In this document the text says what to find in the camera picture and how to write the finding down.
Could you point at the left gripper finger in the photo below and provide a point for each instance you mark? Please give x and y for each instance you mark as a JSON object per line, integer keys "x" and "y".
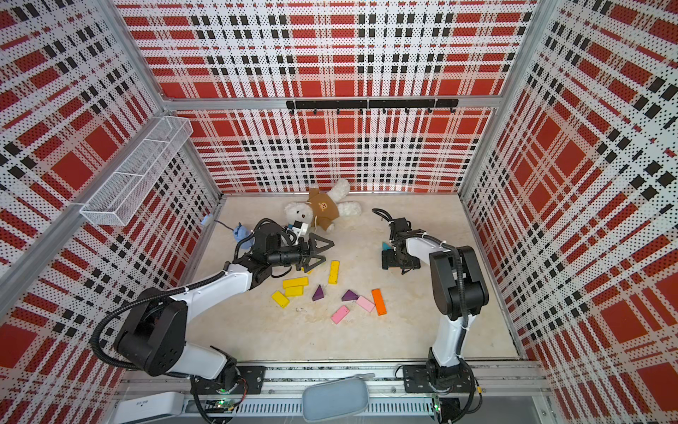
{"x": 318, "y": 245}
{"x": 311, "y": 263}

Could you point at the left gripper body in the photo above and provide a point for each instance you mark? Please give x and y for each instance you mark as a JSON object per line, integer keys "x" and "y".
{"x": 287, "y": 258}

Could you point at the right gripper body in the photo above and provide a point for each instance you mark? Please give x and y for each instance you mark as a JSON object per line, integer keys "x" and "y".
{"x": 393, "y": 260}

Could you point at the orange block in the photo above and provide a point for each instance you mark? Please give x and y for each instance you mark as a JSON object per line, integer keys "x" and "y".
{"x": 379, "y": 302}

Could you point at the pink block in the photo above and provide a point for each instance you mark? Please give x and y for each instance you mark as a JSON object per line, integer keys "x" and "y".
{"x": 365, "y": 303}
{"x": 340, "y": 314}

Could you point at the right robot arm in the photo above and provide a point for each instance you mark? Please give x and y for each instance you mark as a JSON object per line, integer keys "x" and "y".
{"x": 459, "y": 291}

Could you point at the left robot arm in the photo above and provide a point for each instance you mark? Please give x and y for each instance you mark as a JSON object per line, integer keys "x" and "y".
{"x": 149, "y": 334}

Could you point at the yellow long block middle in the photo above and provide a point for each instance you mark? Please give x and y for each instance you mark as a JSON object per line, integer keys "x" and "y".
{"x": 295, "y": 282}

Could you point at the yellow short block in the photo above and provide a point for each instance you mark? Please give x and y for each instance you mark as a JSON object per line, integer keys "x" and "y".
{"x": 295, "y": 291}

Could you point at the white teddy bear brown shirt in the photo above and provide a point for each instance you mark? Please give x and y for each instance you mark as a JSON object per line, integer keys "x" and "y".
{"x": 321, "y": 209}

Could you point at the purple triangle block left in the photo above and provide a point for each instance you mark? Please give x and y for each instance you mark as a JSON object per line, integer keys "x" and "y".
{"x": 318, "y": 294}

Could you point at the purple triangle block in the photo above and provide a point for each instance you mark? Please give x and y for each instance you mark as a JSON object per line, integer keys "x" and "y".
{"x": 350, "y": 296}
{"x": 318, "y": 294}

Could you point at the yellow small block left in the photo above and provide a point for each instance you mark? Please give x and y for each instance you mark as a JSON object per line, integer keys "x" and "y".
{"x": 280, "y": 299}

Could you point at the purple triangle block right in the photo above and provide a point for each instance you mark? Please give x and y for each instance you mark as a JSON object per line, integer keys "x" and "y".
{"x": 350, "y": 296}

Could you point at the grey pouch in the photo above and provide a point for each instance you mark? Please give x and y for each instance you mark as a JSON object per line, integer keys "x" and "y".
{"x": 336, "y": 399}

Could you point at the white box device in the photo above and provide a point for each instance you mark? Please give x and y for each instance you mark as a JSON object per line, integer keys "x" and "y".
{"x": 149, "y": 409}

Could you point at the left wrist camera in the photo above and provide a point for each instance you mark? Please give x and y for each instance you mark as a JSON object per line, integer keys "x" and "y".
{"x": 300, "y": 229}

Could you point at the blue cable connector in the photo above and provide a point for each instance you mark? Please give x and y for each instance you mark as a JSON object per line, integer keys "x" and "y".
{"x": 241, "y": 233}

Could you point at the black hook rail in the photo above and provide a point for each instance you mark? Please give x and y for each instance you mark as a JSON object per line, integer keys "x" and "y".
{"x": 378, "y": 104}

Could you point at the white wire mesh basket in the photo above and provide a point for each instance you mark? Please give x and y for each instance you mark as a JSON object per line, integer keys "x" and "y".
{"x": 119, "y": 197}

